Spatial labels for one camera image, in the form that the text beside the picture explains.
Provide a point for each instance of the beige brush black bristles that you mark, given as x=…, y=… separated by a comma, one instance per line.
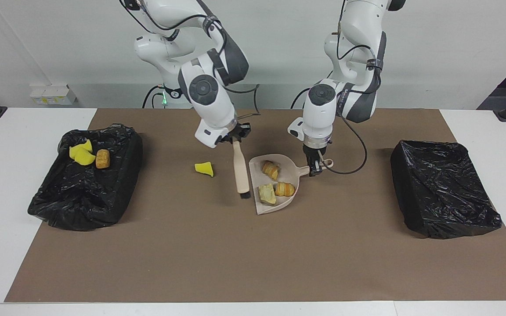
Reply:
x=240, y=171

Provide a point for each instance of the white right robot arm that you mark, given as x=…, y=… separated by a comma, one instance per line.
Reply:
x=209, y=101

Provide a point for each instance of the brown toy bread roll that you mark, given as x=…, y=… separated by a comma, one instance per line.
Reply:
x=103, y=159

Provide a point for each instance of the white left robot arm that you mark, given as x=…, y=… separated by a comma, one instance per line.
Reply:
x=319, y=114

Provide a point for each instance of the curled yellow sponge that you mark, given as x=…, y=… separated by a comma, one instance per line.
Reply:
x=78, y=149

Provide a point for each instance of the beige plastic dustpan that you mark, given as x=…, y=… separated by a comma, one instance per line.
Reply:
x=279, y=206

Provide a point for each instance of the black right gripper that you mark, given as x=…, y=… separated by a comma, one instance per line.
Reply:
x=233, y=133

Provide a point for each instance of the small yellow sponge piece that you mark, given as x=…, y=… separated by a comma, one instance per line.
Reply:
x=204, y=168

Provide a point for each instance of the brown table mat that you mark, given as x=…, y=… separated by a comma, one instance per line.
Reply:
x=235, y=281

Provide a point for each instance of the orange toy croissant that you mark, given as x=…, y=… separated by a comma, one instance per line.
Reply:
x=285, y=189

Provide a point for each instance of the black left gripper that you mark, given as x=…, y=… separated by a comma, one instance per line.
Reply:
x=313, y=154

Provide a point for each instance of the bin with black bag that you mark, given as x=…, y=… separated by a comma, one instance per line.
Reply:
x=86, y=193
x=442, y=188

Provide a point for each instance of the white wall socket boxes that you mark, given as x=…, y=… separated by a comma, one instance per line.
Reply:
x=51, y=95

